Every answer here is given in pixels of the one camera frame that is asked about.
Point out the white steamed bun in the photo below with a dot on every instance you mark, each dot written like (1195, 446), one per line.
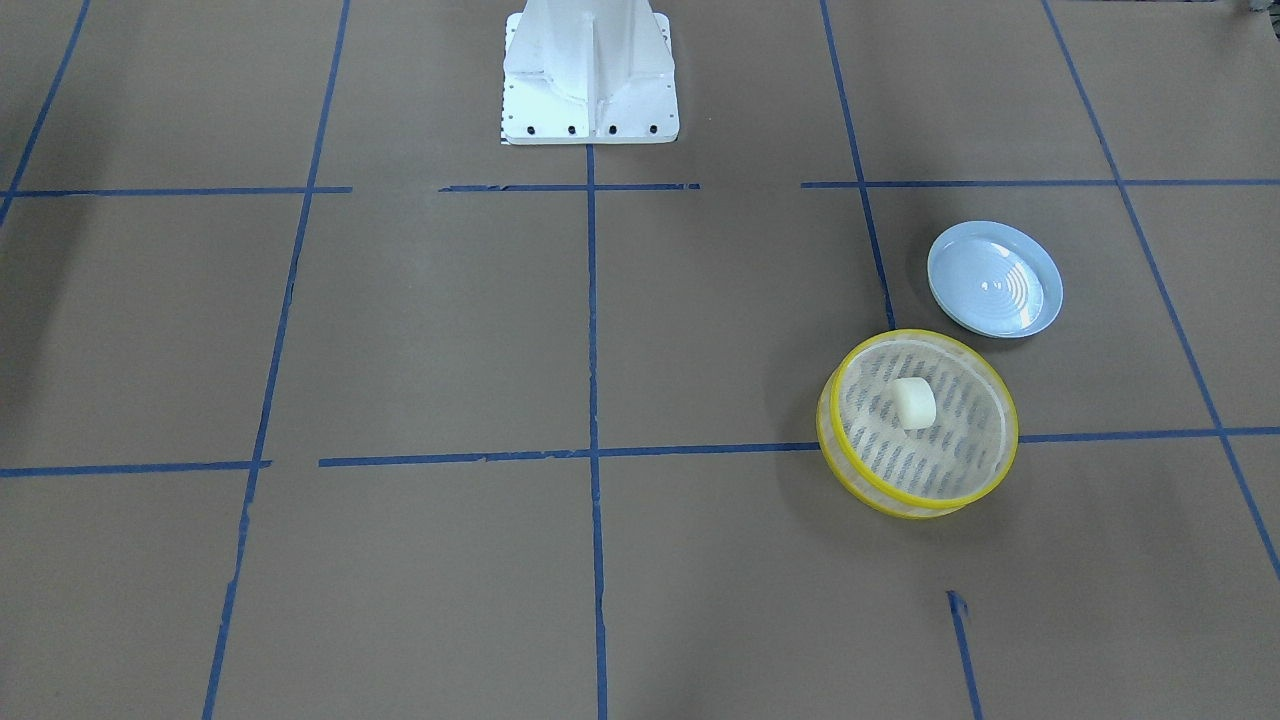
(914, 402)

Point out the yellow rimmed steamer basket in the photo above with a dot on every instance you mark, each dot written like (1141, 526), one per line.
(922, 474)

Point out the light blue plate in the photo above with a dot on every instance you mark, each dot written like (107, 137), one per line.
(994, 280)

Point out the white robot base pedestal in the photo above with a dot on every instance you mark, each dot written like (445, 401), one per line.
(579, 72)

